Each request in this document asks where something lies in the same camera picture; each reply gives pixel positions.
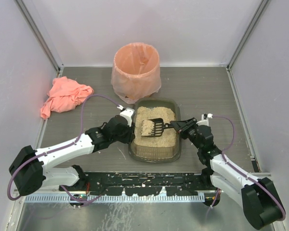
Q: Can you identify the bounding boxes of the crumpled pink cloth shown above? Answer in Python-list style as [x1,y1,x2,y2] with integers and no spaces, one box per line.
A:
[40,77,94,119]

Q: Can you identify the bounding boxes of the beige cat litter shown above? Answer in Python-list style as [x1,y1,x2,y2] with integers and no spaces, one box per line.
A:
[134,106,176,148]

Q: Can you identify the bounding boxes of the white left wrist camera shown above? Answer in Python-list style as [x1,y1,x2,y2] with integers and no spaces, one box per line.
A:
[119,108,135,127]

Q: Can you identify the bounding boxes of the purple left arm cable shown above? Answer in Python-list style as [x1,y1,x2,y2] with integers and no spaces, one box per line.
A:
[8,94,124,201]

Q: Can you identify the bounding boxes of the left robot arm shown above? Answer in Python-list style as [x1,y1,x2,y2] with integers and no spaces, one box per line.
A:
[8,110,134,196]

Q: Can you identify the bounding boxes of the bin with orange liner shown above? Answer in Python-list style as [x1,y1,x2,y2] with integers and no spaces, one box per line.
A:
[111,42,161,104]

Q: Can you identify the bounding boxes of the left aluminium frame post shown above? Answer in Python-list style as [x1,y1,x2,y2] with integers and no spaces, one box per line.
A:
[14,0,64,73]

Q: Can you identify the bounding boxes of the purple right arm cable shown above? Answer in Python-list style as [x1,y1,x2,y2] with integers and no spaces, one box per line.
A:
[211,115,286,221]

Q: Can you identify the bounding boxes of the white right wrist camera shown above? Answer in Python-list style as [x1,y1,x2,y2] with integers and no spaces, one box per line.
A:
[197,113,213,126]

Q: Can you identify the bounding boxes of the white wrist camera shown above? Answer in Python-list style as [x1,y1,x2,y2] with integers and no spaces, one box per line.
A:
[119,108,135,127]
[197,113,213,126]

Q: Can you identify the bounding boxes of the white slotted cable duct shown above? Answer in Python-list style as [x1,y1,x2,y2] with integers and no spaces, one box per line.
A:
[25,193,205,203]

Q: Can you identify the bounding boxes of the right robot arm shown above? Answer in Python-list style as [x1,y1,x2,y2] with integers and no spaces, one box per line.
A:
[171,118,286,230]

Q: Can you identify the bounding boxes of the aluminium frame post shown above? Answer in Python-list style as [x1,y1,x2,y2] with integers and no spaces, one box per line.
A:
[227,0,271,70]
[14,0,64,73]

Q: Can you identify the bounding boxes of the black slotted litter scoop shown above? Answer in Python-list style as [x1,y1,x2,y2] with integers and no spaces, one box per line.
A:
[141,118,173,138]

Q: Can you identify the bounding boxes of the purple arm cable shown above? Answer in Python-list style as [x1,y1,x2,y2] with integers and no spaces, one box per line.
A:
[211,115,286,221]
[8,94,124,201]

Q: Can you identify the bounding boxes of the dark green litter box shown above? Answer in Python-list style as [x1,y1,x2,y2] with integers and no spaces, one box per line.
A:
[129,98,182,163]

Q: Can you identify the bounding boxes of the right aluminium frame post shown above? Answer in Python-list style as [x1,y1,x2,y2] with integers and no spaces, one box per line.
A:
[227,0,271,70]

